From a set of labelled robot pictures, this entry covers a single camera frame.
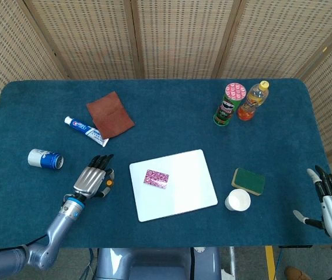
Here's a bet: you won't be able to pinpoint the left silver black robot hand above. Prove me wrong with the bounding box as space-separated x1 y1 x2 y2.
72 153 116 200

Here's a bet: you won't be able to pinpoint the white rectangular board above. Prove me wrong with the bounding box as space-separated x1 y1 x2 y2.
128 149 219 223

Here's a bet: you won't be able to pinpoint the blue white drink can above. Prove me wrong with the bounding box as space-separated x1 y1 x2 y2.
27 148 65 170

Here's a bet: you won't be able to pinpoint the white blue toothpaste tube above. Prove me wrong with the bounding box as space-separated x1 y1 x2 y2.
64 115 110 148

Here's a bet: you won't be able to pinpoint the brown folded cloth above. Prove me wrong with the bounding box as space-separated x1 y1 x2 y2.
86 90 135 139

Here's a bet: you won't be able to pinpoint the brown shoe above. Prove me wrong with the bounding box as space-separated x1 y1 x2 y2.
284 265 313 280

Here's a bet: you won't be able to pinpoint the yellow floor tape strip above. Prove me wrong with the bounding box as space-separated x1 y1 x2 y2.
264 245 278 280

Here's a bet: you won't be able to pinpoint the blue felt table cover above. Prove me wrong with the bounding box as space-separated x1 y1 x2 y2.
0 78 332 249

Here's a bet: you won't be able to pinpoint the green yellow sponge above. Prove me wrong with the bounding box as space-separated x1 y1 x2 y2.
231 167 266 197

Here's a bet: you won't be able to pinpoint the white paper cup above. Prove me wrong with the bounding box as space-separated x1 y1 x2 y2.
224 188 252 212

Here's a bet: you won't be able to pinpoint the grey blue robot torso base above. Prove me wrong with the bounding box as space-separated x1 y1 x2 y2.
95 247 222 280

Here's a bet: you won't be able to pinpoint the white table leg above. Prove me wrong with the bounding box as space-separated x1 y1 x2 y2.
228 246 238 278

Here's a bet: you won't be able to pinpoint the orange drink bottle yellow cap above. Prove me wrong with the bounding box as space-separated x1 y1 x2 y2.
237 80 270 121

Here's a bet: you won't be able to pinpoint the green Pringles can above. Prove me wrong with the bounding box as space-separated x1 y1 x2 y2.
213 82 248 128

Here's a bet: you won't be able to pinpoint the woven bamboo folding screen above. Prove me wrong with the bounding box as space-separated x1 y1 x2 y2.
0 0 332 187

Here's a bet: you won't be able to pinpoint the blue cable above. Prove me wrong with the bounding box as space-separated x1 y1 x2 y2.
275 247 286 280

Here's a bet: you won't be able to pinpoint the thin cables under table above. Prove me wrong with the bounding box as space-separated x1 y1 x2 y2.
86 247 99 280

